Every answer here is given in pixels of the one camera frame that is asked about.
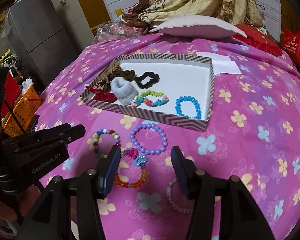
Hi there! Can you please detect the red satin bow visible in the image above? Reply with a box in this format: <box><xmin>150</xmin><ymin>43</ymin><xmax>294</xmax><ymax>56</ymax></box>
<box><xmin>86</xmin><ymin>86</ymin><xmax>117</xmax><ymax>103</ymax></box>

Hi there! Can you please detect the gold organza bow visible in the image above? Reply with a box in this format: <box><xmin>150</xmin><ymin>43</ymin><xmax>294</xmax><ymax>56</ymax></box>
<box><xmin>98</xmin><ymin>60</ymin><xmax>122</xmax><ymax>81</ymax></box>

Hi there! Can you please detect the light blue fluffy scrunchie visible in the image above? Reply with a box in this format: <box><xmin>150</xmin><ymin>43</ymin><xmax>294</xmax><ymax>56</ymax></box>
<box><xmin>110</xmin><ymin>77</ymin><xmax>138</xmax><ymax>106</ymax></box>

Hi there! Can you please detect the green flower bead bracelet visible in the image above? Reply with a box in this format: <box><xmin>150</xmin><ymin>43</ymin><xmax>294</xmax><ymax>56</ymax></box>
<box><xmin>130</xmin><ymin>90</ymin><xmax>170</xmax><ymax>108</ymax></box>

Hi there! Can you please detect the brown scrunchie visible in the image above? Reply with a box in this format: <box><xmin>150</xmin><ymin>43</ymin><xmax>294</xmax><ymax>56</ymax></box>
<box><xmin>110</xmin><ymin>69</ymin><xmax>135</xmax><ymax>81</ymax></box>

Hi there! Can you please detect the black scrunchie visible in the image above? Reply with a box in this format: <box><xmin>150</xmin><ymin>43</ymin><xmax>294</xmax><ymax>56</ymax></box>
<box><xmin>134</xmin><ymin>72</ymin><xmax>160</xmax><ymax>89</ymax></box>

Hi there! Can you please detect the blue bead bracelet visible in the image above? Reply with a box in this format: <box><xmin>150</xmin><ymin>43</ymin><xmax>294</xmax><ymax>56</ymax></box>
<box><xmin>174</xmin><ymin>95</ymin><xmax>202</xmax><ymax>120</ymax></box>

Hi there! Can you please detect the person's left hand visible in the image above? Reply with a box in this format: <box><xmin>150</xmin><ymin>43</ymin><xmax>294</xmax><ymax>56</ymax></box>
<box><xmin>0</xmin><ymin>185</ymin><xmax>40</xmax><ymax>239</ymax></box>

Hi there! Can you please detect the orange plastic basket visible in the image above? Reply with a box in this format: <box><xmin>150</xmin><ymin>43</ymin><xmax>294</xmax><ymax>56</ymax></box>
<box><xmin>3</xmin><ymin>85</ymin><xmax>43</xmax><ymax>137</ymax></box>

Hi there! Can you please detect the leopard print bow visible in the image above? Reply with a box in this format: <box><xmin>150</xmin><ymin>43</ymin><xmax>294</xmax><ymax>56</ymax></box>
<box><xmin>93</xmin><ymin>78</ymin><xmax>110</xmax><ymax>92</ymax></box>

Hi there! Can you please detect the pink floral bedsheet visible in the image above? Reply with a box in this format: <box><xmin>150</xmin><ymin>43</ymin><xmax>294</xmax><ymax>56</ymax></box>
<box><xmin>37</xmin><ymin>34</ymin><xmax>300</xmax><ymax>239</ymax></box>

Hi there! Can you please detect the grey refrigerator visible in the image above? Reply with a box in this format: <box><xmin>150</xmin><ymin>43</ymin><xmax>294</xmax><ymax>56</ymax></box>
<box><xmin>7</xmin><ymin>0</ymin><xmax>78</xmax><ymax>87</ymax></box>

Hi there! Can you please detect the striped white tray box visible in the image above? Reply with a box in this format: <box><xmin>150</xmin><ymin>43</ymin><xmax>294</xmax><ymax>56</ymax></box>
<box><xmin>81</xmin><ymin>54</ymin><xmax>214</xmax><ymax>132</ymax></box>

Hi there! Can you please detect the clear plastic bag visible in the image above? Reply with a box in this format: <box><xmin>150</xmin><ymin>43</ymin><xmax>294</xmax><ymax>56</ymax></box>
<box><xmin>93</xmin><ymin>22</ymin><xmax>148</xmax><ymax>44</ymax></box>

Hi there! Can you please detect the white paper sheet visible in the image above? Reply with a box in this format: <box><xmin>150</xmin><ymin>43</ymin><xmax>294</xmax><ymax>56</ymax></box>
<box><xmin>196</xmin><ymin>52</ymin><xmax>242</xmax><ymax>76</ymax></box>

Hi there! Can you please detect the red fringed cushion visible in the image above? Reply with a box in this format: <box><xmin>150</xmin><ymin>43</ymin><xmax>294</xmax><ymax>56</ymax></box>
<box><xmin>233</xmin><ymin>24</ymin><xmax>282</xmax><ymax>56</ymax></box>

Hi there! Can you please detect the white pink pillow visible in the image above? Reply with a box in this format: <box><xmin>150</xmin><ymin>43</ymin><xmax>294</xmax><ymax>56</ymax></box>
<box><xmin>149</xmin><ymin>15</ymin><xmax>247</xmax><ymax>39</ymax></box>

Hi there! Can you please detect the red shopping bag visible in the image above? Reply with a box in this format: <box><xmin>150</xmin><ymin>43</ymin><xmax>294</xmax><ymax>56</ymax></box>
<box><xmin>281</xmin><ymin>29</ymin><xmax>300</xmax><ymax>66</ymax></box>

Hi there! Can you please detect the beige floral quilt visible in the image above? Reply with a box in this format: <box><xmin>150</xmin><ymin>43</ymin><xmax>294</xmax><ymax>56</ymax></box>
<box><xmin>122</xmin><ymin>0</ymin><xmax>264</xmax><ymax>28</ymax></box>

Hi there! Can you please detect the pink white bead bracelet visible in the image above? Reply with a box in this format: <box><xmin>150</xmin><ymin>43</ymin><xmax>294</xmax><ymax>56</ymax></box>
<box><xmin>166</xmin><ymin>178</ymin><xmax>196</xmax><ymax>214</ymax></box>

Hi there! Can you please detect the multicolour round bead bracelet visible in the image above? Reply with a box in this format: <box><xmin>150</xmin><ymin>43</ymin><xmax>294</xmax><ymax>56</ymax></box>
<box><xmin>92</xmin><ymin>128</ymin><xmax>122</xmax><ymax>158</ymax></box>

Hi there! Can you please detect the orange charm bead bracelet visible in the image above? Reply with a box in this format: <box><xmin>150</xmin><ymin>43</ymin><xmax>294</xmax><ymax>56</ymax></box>
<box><xmin>114</xmin><ymin>147</ymin><xmax>149</xmax><ymax>189</ymax></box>

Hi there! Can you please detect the black cable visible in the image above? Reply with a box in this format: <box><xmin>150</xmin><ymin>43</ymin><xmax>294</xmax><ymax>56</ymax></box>
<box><xmin>3</xmin><ymin>100</ymin><xmax>28</xmax><ymax>136</ymax></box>

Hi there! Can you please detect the purple bead bracelet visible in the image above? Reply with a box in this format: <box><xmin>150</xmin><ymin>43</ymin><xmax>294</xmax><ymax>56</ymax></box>
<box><xmin>129</xmin><ymin>123</ymin><xmax>168</xmax><ymax>156</ymax></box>

